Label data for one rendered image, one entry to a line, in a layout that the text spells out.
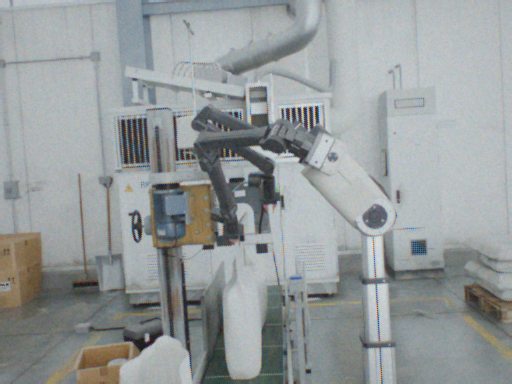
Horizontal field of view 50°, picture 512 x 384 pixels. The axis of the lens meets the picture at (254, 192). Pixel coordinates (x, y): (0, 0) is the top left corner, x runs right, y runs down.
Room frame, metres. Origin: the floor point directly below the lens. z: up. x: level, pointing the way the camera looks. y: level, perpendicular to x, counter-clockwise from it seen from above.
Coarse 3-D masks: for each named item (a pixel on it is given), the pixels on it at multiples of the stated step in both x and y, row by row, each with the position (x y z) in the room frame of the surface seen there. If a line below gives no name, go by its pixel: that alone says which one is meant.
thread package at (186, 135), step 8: (176, 120) 2.71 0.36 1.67; (184, 120) 2.67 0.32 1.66; (192, 120) 2.66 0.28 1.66; (208, 120) 2.75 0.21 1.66; (184, 128) 2.67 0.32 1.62; (192, 128) 2.66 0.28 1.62; (184, 136) 2.67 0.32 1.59; (192, 136) 2.66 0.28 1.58; (184, 144) 2.67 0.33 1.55; (192, 144) 2.66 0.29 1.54
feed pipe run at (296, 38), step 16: (304, 0) 5.01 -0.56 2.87; (320, 0) 5.07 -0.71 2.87; (304, 16) 5.02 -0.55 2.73; (320, 16) 5.07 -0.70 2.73; (288, 32) 5.12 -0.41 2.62; (304, 32) 5.04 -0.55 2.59; (272, 48) 5.20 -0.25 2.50; (288, 48) 5.15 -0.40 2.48; (304, 48) 5.21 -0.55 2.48; (304, 64) 6.12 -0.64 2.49
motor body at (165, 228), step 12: (156, 192) 2.68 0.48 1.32; (168, 192) 2.67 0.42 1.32; (180, 192) 2.73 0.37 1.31; (156, 204) 2.69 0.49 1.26; (156, 216) 2.70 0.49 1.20; (168, 216) 2.68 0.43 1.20; (156, 228) 2.70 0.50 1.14; (168, 228) 2.66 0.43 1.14; (180, 228) 2.69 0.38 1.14; (168, 240) 2.68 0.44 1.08
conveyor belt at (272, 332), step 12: (276, 288) 4.52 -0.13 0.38; (276, 300) 4.13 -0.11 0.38; (276, 312) 3.79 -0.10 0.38; (264, 324) 3.53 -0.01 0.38; (276, 324) 3.51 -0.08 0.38; (264, 336) 3.28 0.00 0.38; (276, 336) 3.26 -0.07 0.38; (216, 348) 3.12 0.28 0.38; (264, 348) 3.06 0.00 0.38; (276, 348) 3.05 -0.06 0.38; (216, 360) 2.92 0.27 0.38; (264, 360) 2.87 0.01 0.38; (276, 360) 2.86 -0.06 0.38; (216, 372) 2.75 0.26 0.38; (228, 372) 2.74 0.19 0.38; (264, 372) 2.71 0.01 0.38; (276, 372) 2.70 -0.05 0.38
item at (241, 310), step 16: (240, 256) 2.93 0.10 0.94; (240, 272) 2.79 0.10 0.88; (240, 288) 2.64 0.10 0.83; (256, 288) 2.84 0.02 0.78; (224, 304) 2.67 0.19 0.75; (240, 304) 2.62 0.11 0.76; (256, 304) 2.73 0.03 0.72; (224, 320) 2.66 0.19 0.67; (240, 320) 2.61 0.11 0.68; (256, 320) 2.71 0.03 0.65; (240, 336) 2.60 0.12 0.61; (256, 336) 2.63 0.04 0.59; (240, 352) 2.60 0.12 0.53; (256, 352) 2.63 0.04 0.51; (240, 368) 2.61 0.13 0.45; (256, 368) 2.64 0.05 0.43
